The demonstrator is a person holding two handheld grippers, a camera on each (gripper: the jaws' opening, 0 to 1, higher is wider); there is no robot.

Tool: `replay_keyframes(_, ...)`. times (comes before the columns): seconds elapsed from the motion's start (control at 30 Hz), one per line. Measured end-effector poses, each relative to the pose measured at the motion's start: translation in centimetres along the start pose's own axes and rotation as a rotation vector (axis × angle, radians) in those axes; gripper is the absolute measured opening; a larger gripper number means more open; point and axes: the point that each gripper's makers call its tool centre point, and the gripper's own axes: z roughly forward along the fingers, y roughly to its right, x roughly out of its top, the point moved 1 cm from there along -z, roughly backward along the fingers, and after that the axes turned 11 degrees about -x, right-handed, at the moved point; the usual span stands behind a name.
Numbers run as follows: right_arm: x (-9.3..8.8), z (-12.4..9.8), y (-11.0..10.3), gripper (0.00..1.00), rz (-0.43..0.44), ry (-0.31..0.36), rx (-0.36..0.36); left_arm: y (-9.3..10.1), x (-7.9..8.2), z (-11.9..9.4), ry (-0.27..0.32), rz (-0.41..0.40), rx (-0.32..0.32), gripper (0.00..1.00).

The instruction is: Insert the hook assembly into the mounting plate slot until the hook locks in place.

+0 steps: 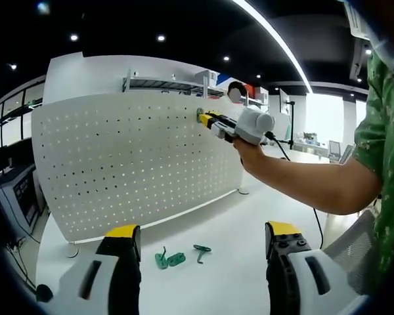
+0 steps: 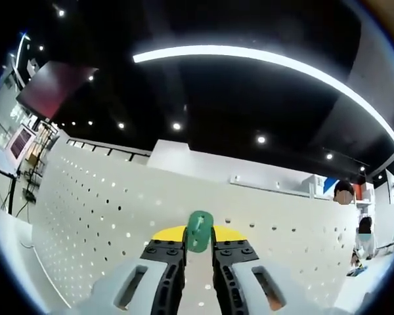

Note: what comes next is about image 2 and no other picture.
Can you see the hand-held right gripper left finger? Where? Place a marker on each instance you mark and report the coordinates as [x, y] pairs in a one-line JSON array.
[[170, 279]]

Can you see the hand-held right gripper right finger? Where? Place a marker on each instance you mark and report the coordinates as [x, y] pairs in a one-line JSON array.
[[226, 279]]

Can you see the green hook assembly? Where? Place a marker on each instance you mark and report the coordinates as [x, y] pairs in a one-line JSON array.
[[200, 233]]

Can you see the white pegboard mounting plate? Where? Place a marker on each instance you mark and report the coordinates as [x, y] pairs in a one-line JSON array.
[[85, 213]]

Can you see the grey metal shelf rack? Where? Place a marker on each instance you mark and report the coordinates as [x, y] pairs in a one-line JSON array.
[[249, 182]]

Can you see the white curved partition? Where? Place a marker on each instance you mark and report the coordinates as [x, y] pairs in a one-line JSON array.
[[184, 164]]

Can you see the white storage shelving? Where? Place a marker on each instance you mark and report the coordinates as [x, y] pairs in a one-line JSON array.
[[315, 183]]

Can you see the group of ceiling spotlights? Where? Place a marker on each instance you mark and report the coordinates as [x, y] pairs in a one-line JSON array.
[[176, 126]]

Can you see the black laptop stand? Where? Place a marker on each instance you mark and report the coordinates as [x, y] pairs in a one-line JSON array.
[[12, 193]]

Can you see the white board panel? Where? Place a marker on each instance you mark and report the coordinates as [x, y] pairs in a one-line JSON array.
[[391, 187]]

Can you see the white laptop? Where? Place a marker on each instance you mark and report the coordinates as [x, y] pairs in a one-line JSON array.
[[19, 144]]

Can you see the large dark red screen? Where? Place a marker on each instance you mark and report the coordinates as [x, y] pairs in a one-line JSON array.
[[52, 88]]

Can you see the long ceiling light strip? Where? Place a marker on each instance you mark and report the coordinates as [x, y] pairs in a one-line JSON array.
[[190, 50]]

